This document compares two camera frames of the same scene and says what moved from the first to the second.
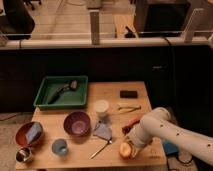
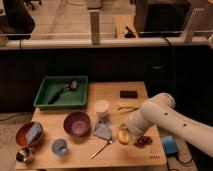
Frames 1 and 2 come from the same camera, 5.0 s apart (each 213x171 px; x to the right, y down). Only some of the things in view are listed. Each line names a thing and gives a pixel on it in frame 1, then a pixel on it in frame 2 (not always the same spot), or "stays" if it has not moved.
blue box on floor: (170, 147) stays
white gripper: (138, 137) to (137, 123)
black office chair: (17, 23) stays
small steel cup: (23, 154) stays
